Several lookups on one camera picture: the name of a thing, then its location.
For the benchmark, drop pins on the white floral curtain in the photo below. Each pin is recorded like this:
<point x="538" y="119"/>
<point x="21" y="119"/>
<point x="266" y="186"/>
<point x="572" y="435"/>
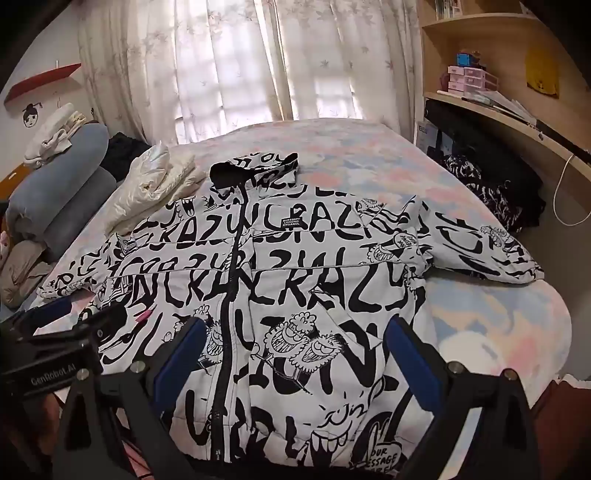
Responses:
<point x="231" y="60"/>

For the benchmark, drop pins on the cream puffer jacket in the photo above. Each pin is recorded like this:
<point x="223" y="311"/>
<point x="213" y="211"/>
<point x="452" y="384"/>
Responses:
<point x="152" y="184"/>

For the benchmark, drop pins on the beige cloth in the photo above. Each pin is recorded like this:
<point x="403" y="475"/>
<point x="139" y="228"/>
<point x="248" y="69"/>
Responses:
<point x="18" y="272"/>

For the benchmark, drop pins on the blue-grey rolled quilt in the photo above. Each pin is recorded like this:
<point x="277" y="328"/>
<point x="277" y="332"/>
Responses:
<point x="83" y="203"/>
<point x="60" y="161"/>

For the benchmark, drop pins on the pink drawer organizer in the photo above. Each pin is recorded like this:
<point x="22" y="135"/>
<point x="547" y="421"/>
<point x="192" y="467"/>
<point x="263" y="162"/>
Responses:
<point x="466" y="78"/>

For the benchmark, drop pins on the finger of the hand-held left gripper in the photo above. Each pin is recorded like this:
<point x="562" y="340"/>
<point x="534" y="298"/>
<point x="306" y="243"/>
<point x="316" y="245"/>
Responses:
<point x="111" y="321"/>
<point x="46" y="314"/>

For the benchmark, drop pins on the black white printed jacket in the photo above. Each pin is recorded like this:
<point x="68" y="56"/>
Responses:
<point x="295" y="286"/>

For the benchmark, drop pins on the pastel bedsheet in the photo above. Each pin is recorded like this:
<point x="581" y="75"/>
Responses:
<point x="369" y="152"/>

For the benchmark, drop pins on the black face wall sticker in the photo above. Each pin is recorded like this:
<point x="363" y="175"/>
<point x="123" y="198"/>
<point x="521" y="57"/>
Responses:
<point x="31" y="117"/>

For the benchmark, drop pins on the black clothing pile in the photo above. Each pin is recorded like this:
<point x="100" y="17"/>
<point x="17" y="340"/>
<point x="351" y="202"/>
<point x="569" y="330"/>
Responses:
<point x="122" y="152"/>

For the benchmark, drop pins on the stack of papers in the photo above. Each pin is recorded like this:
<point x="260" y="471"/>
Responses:
<point x="503" y="101"/>

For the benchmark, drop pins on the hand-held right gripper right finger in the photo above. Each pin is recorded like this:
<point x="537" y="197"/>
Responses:
<point x="411" y="364"/>

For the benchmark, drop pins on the white folded clothes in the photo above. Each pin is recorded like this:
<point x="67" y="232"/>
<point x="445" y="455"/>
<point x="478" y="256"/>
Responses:
<point x="51" y="136"/>

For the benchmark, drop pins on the blue white box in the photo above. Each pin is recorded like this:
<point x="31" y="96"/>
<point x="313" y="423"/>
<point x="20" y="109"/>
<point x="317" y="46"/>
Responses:
<point x="427" y="134"/>

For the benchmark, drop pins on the red wall shelf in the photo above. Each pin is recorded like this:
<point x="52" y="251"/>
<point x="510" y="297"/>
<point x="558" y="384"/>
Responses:
<point x="41" y="81"/>

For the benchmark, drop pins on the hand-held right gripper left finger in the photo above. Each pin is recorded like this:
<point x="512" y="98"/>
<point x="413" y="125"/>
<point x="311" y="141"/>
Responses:
<point x="178" y="364"/>

